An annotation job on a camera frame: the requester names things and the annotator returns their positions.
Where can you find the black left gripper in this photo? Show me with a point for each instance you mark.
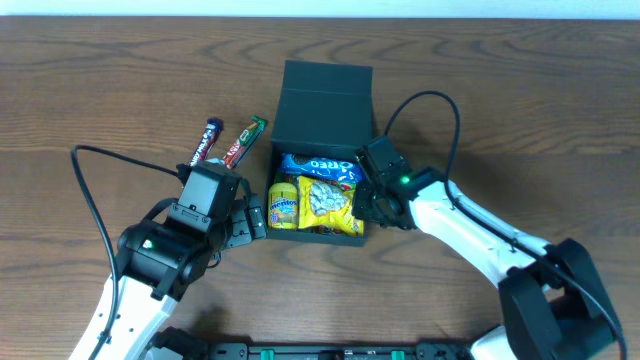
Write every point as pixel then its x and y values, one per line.
pixel 248 222

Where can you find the purple Dairy Milk bar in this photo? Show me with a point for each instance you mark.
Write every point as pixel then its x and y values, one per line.
pixel 213 129

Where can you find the black mounting rail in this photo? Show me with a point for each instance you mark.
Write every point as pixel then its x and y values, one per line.
pixel 177 344

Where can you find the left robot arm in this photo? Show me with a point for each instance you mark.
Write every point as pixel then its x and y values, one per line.
pixel 157 260

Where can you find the red green KitKat bar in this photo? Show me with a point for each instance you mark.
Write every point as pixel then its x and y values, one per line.
pixel 244 142

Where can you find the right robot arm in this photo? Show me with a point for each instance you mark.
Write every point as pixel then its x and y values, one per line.
pixel 553 301

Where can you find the yellow Mentos gum bottle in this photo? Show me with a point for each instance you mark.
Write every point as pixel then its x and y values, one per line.
pixel 283 206

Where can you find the yellow Hacks candy bag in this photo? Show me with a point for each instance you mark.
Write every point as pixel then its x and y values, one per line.
pixel 323 204

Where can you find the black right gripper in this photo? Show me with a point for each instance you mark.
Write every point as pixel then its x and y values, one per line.
pixel 367 206

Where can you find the blue Oreo cookie pack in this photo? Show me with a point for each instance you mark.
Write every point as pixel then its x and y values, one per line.
pixel 320 167

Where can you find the dark green lidded box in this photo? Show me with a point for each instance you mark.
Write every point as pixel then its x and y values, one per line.
pixel 324 110

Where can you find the Haribo gummy worms bag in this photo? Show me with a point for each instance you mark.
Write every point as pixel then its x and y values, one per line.
pixel 293 179

